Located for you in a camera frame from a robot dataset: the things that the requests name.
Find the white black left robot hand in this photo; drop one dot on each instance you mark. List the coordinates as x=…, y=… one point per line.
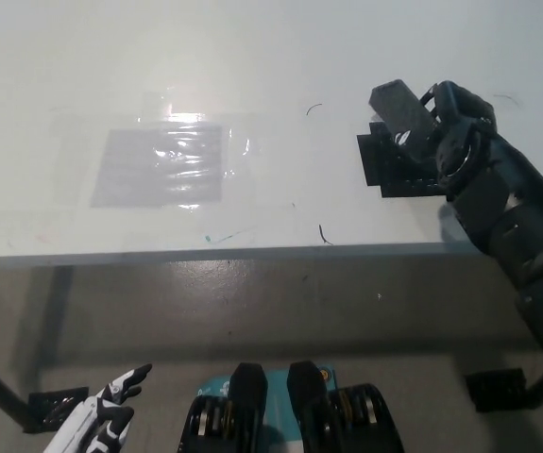
x=108, y=410

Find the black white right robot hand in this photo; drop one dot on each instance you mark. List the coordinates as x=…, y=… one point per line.
x=460, y=122

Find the dark grey whiteboard eraser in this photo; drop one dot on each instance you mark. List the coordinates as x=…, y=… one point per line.
x=401, y=111

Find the black tape marked spot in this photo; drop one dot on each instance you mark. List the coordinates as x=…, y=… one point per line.
x=379, y=160

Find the clear plastic film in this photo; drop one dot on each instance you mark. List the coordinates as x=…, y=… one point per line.
x=240, y=151

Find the grey paper sheet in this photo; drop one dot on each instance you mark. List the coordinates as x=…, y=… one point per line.
x=153, y=170

